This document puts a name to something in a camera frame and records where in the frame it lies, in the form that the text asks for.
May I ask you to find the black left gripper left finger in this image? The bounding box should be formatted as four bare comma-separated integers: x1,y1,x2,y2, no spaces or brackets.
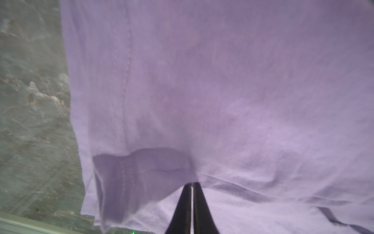
165,184,192,234

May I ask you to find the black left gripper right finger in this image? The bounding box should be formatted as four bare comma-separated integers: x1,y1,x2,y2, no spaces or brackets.
193,182,219,234

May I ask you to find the purple t-shirt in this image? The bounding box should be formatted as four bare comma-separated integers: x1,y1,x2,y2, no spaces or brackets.
59,1,374,234

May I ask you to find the aluminium front rail frame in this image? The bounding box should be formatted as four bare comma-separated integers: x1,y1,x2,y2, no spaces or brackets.
1,212,80,234

